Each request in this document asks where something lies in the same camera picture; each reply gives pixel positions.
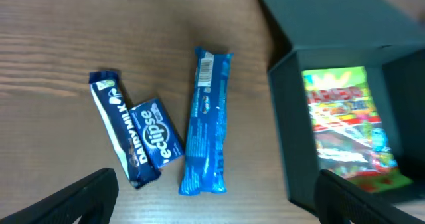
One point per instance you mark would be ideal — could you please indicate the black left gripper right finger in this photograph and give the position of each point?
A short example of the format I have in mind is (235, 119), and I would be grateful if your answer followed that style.
(338, 201)

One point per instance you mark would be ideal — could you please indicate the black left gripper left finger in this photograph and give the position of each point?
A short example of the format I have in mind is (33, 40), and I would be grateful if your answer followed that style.
(89, 200)

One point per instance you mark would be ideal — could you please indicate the gummy worms candy bag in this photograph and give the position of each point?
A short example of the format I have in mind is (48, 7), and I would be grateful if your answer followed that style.
(348, 131)

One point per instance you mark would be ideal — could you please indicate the blue Eclipse mint box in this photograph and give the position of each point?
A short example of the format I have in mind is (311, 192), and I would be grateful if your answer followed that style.
(157, 133)

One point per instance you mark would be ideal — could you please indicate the dark blue Dairy Milk bar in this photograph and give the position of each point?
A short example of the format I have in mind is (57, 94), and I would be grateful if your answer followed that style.
(126, 142)

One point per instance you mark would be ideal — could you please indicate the light blue cookie pack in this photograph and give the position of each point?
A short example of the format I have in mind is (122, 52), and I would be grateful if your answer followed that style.
(206, 132)

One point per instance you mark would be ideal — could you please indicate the dark green open box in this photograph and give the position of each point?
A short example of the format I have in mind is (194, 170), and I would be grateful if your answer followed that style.
(324, 34)

